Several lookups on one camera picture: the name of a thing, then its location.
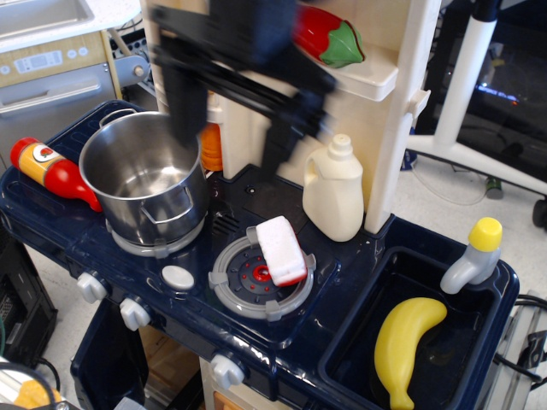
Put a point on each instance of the navy toy kitchen counter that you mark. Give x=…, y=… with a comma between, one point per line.
x=319, y=356

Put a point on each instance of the yellow toy banana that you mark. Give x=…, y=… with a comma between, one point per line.
x=397, y=344

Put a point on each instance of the black caster wheel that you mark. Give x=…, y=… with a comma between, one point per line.
x=539, y=214

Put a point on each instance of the cream toy kitchen shelf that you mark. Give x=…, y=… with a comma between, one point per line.
x=375, y=104

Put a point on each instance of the white left stove knob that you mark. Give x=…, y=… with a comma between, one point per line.
x=90, y=288

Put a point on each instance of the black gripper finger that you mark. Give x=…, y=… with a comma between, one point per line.
x=281, y=139
x=187, y=104

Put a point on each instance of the grey right stove burner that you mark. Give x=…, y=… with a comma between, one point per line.
x=241, y=281

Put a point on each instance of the white stove knob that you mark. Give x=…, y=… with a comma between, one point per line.
x=90, y=288
x=133, y=314
x=226, y=372

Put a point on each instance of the yellow object bottom left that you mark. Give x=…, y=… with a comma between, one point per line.
x=32, y=395

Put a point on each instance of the black box on floor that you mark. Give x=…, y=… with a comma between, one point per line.
x=28, y=316

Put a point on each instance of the grey round stove button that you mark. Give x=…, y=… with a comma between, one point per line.
x=178, y=277

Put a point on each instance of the white middle stove knob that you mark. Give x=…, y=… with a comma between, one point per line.
x=133, y=314

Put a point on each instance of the grey left stove burner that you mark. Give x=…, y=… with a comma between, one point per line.
x=160, y=249

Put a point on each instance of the white and red sponge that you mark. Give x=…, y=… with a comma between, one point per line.
x=281, y=251

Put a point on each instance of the grey yellow toy faucet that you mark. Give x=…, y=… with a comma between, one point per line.
x=479, y=259

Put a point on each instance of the grey stove burner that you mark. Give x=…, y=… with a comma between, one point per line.
x=241, y=281
x=160, y=249

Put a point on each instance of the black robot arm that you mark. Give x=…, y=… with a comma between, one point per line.
x=244, y=51

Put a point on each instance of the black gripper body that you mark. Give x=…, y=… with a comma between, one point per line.
x=245, y=52

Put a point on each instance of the white right stove knob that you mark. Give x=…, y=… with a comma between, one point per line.
x=226, y=372

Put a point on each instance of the orange toy carrot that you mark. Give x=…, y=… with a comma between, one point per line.
x=211, y=155

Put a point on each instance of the stainless steel pot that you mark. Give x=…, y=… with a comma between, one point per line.
x=150, y=183

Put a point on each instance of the red toy ketchup bottle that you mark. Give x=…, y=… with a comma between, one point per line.
x=52, y=170

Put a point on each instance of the cream toy detergent jug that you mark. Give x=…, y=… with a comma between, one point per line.
x=332, y=189

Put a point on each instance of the white metal stand frame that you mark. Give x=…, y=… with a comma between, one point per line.
x=442, y=145

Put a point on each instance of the red toy chili pepper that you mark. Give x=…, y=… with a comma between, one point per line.
x=327, y=38

